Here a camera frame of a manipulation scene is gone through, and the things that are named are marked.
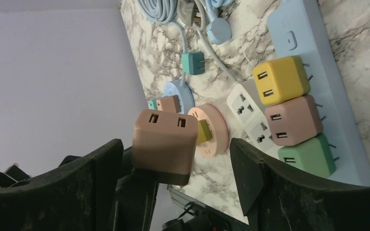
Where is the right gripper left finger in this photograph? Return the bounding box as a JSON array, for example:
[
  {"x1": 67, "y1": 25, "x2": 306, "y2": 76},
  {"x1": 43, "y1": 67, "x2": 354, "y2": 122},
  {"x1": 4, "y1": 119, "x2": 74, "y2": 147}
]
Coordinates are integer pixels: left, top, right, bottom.
[{"x1": 0, "y1": 139, "x2": 124, "y2": 231}]

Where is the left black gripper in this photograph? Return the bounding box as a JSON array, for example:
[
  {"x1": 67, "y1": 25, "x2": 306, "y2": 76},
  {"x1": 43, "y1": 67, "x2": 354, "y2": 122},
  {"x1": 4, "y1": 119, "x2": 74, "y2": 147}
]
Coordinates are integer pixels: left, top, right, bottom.
[{"x1": 106, "y1": 151, "x2": 156, "y2": 231}]

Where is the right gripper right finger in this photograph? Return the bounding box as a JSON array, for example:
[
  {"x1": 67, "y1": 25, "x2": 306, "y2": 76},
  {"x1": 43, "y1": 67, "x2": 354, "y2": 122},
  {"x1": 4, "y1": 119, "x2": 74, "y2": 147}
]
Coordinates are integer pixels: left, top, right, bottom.
[{"x1": 229, "y1": 138, "x2": 370, "y2": 231}]

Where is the pink charger plug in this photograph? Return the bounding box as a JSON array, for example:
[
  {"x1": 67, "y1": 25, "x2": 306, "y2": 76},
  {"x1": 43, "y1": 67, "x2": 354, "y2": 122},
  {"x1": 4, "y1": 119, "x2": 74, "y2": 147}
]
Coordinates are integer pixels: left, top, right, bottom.
[
  {"x1": 132, "y1": 109, "x2": 198, "y2": 186},
  {"x1": 264, "y1": 94, "x2": 323, "y2": 146},
  {"x1": 156, "y1": 95, "x2": 181, "y2": 113}
]

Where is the green charger plug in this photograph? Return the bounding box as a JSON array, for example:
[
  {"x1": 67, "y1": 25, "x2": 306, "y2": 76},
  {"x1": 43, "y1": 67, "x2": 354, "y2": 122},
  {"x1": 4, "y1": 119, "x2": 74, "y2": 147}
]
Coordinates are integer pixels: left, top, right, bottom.
[{"x1": 278, "y1": 133, "x2": 336, "y2": 178}]

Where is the yellow charger plug back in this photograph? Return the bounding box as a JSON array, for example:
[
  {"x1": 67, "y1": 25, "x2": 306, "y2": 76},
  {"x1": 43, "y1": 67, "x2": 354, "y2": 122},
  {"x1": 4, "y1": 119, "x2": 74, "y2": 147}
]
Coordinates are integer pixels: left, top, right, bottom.
[{"x1": 197, "y1": 119, "x2": 212, "y2": 145}]

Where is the yellow charger plug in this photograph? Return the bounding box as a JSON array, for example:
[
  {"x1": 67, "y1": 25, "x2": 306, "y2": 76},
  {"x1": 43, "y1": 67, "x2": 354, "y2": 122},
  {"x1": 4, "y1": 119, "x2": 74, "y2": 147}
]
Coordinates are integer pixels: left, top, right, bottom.
[
  {"x1": 252, "y1": 55, "x2": 311, "y2": 105},
  {"x1": 197, "y1": 119, "x2": 212, "y2": 145}
]

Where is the yellow charger plug front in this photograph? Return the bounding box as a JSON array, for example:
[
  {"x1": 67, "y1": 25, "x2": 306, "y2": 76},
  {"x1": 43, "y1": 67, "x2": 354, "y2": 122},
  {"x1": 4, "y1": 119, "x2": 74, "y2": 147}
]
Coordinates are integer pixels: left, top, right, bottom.
[{"x1": 252, "y1": 55, "x2": 311, "y2": 105}]

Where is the teal charger plug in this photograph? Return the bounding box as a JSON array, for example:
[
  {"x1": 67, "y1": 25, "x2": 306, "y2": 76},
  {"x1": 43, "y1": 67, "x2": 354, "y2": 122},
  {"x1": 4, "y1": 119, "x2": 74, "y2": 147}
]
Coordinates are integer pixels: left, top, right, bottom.
[{"x1": 181, "y1": 51, "x2": 205, "y2": 76}]

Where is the pink round power strip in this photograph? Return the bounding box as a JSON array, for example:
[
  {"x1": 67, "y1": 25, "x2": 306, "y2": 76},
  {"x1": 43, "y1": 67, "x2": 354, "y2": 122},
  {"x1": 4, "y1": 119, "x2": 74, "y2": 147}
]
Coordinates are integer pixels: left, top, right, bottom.
[{"x1": 187, "y1": 103, "x2": 229, "y2": 158}]

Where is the white power strip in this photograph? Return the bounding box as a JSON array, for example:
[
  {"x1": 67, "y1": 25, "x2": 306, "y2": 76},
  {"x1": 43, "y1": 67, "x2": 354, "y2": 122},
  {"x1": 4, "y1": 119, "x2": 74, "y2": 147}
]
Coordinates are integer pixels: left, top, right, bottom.
[{"x1": 226, "y1": 79, "x2": 280, "y2": 158}]

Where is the blue round power strip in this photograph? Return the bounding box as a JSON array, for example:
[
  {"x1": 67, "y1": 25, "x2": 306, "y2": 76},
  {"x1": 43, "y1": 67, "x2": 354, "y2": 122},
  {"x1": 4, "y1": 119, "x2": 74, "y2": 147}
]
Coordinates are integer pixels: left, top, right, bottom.
[{"x1": 163, "y1": 79, "x2": 195, "y2": 114}]

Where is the blue long power strip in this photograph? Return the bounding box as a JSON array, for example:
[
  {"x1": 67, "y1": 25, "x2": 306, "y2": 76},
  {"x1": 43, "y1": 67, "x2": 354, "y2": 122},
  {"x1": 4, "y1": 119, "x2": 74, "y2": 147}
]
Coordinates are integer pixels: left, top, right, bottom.
[{"x1": 267, "y1": 0, "x2": 370, "y2": 186}]

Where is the light blue power cable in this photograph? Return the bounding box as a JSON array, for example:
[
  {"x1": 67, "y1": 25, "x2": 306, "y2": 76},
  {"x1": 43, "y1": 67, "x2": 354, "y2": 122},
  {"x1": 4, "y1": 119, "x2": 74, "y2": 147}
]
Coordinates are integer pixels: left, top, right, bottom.
[{"x1": 204, "y1": 0, "x2": 237, "y2": 45}]

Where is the blue coiled cable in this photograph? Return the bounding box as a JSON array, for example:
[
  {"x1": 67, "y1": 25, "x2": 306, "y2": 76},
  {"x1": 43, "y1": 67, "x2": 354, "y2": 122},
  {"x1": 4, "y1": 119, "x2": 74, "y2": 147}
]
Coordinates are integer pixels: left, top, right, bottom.
[{"x1": 137, "y1": 0, "x2": 189, "y2": 84}]

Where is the grey power cable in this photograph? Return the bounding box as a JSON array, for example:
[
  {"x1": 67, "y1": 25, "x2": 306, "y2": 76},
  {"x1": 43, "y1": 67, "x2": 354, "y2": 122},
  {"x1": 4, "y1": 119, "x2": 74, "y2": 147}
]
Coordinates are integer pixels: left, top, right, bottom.
[{"x1": 177, "y1": 0, "x2": 238, "y2": 84}]

